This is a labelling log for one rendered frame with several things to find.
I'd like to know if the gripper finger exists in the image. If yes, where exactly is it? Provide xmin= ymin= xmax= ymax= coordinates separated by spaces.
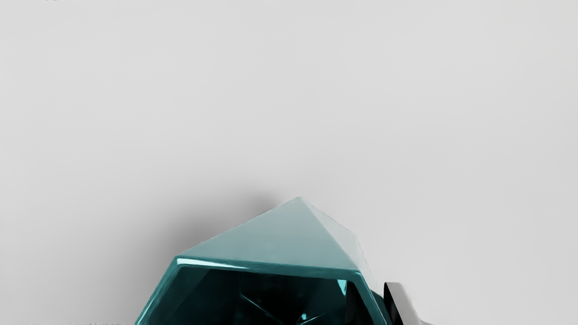
xmin=383 ymin=282 xmax=433 ymax=325

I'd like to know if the teal faceted mug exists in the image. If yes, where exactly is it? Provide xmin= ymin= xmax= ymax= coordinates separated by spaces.
xmin=135 ymin=196 xmax=392 ymax=325

